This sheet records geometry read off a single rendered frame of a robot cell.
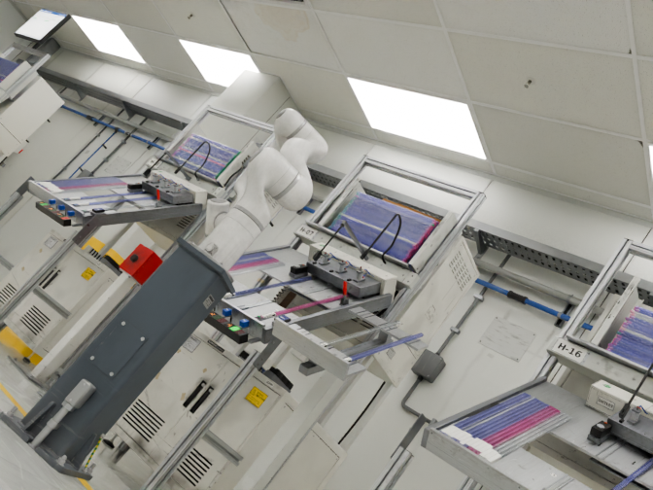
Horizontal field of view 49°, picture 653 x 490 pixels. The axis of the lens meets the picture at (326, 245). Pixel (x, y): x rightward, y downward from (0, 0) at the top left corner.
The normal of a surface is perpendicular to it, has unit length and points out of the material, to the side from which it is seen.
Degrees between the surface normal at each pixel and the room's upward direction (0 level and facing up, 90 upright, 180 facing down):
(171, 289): 90
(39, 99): 90
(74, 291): 90
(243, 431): 90
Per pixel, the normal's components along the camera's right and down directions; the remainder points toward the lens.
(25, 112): 0.69, 0.31
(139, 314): -0.06, -0.40
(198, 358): -0.40, -0.60
